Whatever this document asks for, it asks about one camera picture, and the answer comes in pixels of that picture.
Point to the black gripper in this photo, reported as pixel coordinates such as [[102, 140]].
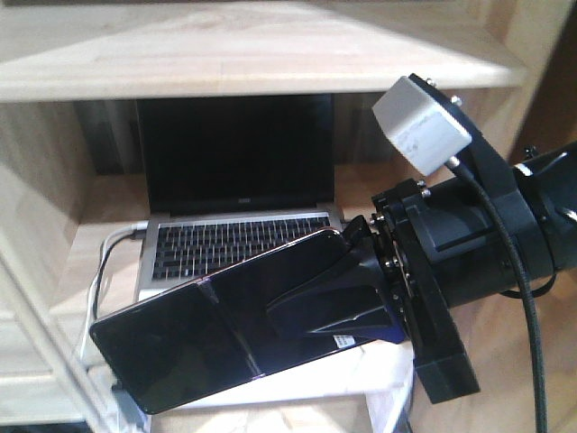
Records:
[[450, 254]]

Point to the black smartphone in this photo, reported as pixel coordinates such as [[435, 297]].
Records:
[[212, 334]]

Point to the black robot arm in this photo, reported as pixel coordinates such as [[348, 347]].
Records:
[[537, 202]]

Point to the silver laptop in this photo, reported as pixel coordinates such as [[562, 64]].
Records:
[[229, 178]]

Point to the light wooden shelf unit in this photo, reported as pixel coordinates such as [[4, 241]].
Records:
[[55, 209]]

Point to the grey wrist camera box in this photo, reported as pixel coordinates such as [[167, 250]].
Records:
[[419, 128]]

